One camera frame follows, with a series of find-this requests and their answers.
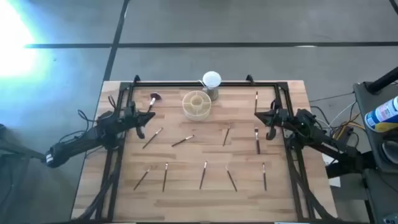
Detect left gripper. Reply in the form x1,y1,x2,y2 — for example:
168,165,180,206
123,101,156,140

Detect makeup brush with printed handle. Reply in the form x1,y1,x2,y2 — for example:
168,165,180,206
224,165,238,193

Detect black pole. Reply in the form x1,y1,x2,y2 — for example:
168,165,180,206
365,67,398,94

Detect black metal table frame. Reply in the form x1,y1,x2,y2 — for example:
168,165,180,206
93,74,335,223

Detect round cream divided organizer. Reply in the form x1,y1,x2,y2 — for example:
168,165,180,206
182,90,213,122

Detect white paper sheet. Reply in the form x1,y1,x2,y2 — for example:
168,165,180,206
322,152,341,187

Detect flat-headed makeup brush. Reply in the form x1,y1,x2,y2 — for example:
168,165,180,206
254,127,261,156

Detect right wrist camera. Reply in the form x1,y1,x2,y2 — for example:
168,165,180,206
297,108,317,124

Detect dark grey side table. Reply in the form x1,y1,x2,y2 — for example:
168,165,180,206
0,123,50,224

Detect black flat strap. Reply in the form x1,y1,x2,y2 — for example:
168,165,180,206
325,161,352,180

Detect grey round disc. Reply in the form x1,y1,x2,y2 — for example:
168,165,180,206
381,139,398,166

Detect yellow cable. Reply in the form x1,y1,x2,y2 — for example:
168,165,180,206
332,121,366,139

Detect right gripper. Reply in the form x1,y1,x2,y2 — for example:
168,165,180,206
254,98,295,141

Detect fluffy dark-headed powder brush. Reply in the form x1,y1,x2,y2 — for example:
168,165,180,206
146,92,162,113

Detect grey side cart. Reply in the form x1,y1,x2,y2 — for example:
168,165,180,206
353,80,398,224

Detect blue and white spray can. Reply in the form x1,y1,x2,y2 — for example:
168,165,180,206
364,95,398,133

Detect white cable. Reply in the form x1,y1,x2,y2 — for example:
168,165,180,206
328,101,358,128

